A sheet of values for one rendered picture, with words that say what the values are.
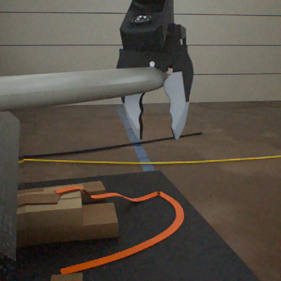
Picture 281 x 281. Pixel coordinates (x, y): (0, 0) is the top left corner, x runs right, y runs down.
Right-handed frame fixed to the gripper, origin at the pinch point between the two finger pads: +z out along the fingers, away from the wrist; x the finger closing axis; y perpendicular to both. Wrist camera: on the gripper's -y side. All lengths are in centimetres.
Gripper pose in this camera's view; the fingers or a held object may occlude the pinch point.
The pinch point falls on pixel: (156, 131)
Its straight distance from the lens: 46.5
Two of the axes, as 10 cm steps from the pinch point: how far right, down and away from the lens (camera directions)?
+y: 2.4, -2.3, 9.4
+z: 0.5, 9.7, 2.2
